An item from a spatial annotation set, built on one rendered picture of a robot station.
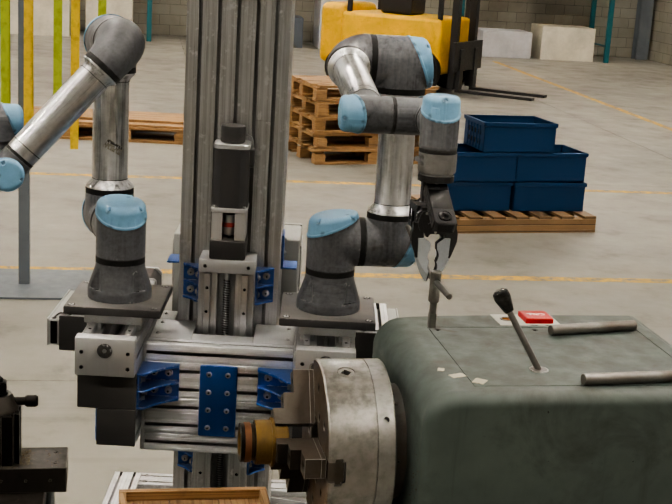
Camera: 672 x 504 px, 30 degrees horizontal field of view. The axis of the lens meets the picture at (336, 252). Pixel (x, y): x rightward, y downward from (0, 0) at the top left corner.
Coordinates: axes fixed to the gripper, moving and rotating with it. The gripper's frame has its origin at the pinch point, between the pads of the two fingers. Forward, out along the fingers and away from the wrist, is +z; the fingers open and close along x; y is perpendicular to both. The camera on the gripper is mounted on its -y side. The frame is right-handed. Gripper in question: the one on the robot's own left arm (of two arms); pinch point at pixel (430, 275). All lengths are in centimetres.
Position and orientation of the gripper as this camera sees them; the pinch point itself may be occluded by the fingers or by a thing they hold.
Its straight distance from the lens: 248.7
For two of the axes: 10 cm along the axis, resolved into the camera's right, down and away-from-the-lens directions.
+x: -9.8, -0.1, -1.9
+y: -1.8, -2.5, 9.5
